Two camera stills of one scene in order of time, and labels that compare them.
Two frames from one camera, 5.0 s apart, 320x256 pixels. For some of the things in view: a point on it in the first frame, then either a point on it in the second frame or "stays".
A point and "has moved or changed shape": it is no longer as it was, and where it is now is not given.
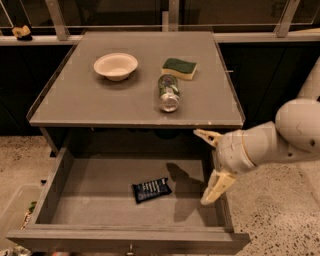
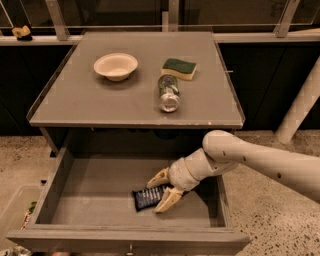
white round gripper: [232, 151] → [179, 175]
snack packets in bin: [28, 215] stays
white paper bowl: [116, 66] stays
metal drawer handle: [130, 253] stays
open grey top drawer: [138, 200] stays
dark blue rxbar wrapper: [152, 188] has moved or changed shape
